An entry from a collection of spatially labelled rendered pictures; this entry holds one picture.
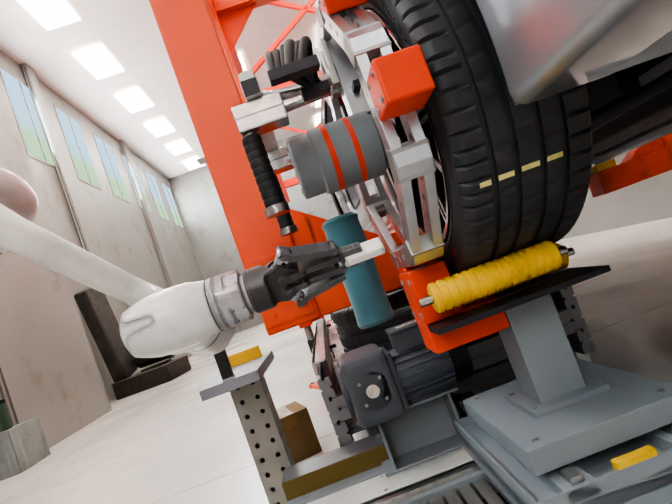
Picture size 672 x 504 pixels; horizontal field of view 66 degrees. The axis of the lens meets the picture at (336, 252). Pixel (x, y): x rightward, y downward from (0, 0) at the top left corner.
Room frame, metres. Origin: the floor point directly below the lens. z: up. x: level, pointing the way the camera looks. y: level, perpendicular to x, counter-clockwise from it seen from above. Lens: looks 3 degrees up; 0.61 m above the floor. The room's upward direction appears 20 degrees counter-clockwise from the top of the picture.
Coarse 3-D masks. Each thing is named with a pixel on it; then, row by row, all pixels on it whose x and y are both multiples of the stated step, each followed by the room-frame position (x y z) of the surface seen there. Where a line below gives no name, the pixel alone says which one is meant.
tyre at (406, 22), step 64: (384, 0) 0.84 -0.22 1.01; (448, 0) 0.78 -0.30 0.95; (448, 64) 0.77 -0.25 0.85; (448, 128) 0.79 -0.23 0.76; (512, 128) 0.80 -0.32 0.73; (576, 128) 0.81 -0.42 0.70; (448, 192) 0.89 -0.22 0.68; (512, 192) 0.84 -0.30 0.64; (576, 192) 0.88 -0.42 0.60; (448, 256) 1.05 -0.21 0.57
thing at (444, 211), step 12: (372, 12) 0.94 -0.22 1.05; (384, 24) 0.90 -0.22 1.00; (396, 36) 0.87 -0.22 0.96; (396, 48) 1.19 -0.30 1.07; (396, 120) 1.15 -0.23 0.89; (420, 120) 0.97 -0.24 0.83; (396, 132) 1.32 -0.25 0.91; (432, 132) 0.87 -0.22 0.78; (432, 144) 1.01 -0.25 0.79; (444, 180) 0.89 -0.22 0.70; (444, 192) 1.04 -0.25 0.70; (420, 204) 1.28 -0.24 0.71; (444, 204) 1.04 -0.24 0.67; (420, 216) 1.26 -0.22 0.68; (444, 216) 1.05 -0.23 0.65; (420, 228) 1.22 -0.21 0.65; (444, 228) 1.01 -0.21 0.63; (444, 240) 1.04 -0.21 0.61
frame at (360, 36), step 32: (320, 32) 1.05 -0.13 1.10; (352, 32) 0.84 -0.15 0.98; (384, 32) 0.82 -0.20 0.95; (320, 64) 1.18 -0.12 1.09; (352, 64) 0.85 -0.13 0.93; (384, 128) 0.82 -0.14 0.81; (416, 128) 0.82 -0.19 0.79; (416, 160) 0.82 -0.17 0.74; (384, 192) 1.32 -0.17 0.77; (384, 224) 1.26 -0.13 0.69; (416, 224) 0.91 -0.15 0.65; (416, 256) 0.96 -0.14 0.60
